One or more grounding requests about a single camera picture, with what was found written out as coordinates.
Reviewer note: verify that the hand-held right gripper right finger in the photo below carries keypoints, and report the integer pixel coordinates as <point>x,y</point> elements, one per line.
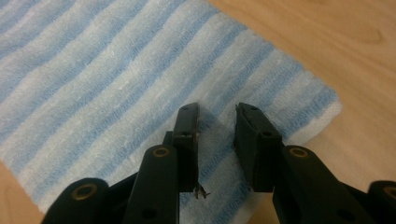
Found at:
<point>257,149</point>

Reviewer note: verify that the blue white striped towel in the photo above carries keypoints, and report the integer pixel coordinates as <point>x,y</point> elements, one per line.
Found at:
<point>93,87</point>

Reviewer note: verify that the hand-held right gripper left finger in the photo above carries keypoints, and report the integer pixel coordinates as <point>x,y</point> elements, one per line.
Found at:
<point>186,146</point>

